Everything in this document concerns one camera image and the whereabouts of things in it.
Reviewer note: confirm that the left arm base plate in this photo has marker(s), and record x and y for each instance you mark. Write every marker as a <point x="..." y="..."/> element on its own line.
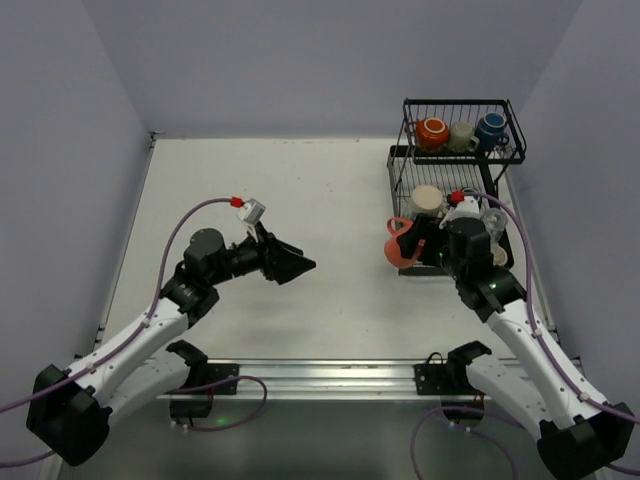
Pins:
<point x="216" y="372"/>

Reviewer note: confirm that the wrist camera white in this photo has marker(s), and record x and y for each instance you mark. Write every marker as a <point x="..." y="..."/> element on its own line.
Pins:
<point x="249" y="214"/>
<point x="461" y="205"/>

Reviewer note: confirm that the black wire dish rack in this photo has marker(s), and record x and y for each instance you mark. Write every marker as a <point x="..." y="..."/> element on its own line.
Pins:
<point x="409" y="166"/>

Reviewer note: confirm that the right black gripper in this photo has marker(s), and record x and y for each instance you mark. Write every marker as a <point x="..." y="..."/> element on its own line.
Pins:
<point x="420" y="242"/>

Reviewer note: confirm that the small beige cup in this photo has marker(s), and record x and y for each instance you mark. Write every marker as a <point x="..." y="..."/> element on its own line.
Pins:
<point x="500" y="256"/>

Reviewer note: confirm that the orange round mug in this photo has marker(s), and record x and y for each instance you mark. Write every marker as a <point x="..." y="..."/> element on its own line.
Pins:
<point x="429" y="134"/>

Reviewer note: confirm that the tall floral white mug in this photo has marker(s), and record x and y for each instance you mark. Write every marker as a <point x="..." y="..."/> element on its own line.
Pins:
<point x="426" y="199"/>

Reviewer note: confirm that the blue mug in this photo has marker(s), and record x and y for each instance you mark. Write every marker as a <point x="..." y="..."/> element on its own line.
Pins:
<point x="491" y="132"/>

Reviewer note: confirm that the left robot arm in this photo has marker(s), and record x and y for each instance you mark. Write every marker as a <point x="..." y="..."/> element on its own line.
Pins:
<point x="74" y="409"/>

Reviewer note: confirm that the aluminium mounting rail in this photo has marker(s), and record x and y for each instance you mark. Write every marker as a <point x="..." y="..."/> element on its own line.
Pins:
<point x="325" y="377"/>

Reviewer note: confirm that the dark teal mug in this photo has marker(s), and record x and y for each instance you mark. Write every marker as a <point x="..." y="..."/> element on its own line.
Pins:
<point x="473" y="193"/>

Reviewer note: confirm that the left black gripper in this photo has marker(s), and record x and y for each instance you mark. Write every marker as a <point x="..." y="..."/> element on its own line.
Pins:
<point x="270" y="256"/>

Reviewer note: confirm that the beige mug upper shelf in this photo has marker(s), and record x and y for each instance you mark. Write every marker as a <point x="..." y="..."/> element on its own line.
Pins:
<point x="462" y="138"/>

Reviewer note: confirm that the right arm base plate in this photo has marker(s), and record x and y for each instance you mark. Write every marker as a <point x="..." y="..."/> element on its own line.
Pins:
<point x="439" y="375"/>

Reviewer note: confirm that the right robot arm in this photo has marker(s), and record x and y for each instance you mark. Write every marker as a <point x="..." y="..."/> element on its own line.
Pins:
<point x="577" y="430"/>

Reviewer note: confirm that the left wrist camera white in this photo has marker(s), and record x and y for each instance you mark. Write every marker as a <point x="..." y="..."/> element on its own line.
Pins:
<point x="249" y="214"/>

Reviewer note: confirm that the salmon orange mug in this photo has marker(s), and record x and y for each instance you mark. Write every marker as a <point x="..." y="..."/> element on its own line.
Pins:
<point x="397" y="226"/>

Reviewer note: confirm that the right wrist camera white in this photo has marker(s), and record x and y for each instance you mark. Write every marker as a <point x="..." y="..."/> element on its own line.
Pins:
<point x="461" y="205"/>

